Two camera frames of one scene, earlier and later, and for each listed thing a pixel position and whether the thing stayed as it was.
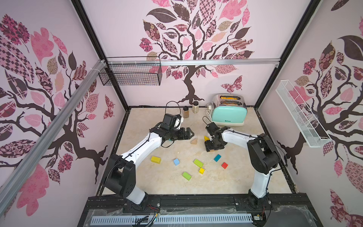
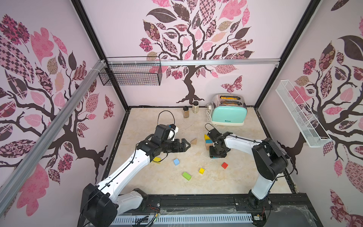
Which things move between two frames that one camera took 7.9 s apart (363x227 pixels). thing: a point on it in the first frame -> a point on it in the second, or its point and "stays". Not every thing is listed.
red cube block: x=224 y=165 stays
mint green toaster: x=229 y=109 stays
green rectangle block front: x=186 y=175 stays
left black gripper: x=181 y=136 -> x=176 y=148
